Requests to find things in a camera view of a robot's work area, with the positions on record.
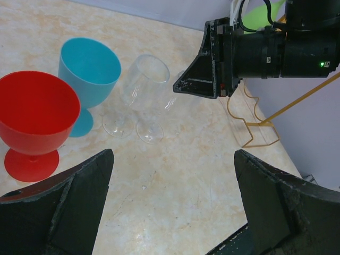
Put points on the green plastic wine glass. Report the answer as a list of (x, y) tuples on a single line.
[(257, 17)]

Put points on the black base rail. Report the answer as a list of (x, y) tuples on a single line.
[(239, 243)]

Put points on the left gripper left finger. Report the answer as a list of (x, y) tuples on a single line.
[(59, 215)]

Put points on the clear wine glass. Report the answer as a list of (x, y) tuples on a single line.
[(139, 95), (167, 108)]

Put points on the blue plastic wine glass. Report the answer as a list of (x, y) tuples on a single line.
[(92, 70)]

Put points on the red plastic wine glass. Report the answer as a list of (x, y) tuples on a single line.
[(38, 113)]

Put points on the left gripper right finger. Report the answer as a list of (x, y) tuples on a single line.
[(285, 213)]

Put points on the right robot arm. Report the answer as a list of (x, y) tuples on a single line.
[(305, 46)]

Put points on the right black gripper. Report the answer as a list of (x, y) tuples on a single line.
[(212, 74)]

